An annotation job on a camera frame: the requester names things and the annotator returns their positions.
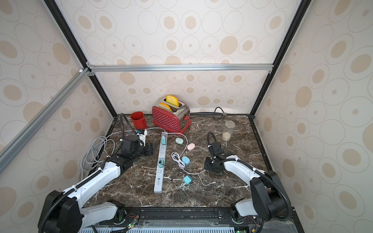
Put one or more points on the white power strip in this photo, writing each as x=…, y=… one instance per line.
x=158, y=184

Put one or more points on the red metal cup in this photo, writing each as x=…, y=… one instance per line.
x=139, y=121

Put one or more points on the pink earbud case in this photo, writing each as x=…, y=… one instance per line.
x=191, y=146

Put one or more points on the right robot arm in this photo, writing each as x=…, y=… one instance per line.
x=268, y=197

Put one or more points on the blue earbud case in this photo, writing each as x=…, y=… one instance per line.
x=185, y=160

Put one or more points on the yellow toast slice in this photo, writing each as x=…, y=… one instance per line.
x=172, y=100
x=165, y=106

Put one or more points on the green earbud case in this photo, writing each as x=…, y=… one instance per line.
x=179, y=141

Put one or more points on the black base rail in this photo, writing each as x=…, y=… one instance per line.
x=193, y=220

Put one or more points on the front yellow toast slice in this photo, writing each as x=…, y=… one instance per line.
x=165, y=106

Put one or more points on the left aluminium rail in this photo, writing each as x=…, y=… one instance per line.
x=21, y=140

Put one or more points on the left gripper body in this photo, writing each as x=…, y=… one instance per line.
x=147, y=150

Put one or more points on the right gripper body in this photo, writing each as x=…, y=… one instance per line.
x=210, y=165

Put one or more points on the rear yellow toast slice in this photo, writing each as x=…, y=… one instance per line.
x=172, y=100

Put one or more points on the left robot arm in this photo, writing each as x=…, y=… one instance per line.
x=93, y=183

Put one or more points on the horizontal aluminium rail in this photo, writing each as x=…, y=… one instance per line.
x=188, y=67

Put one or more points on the red toaster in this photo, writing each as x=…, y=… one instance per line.
x=175, y=121

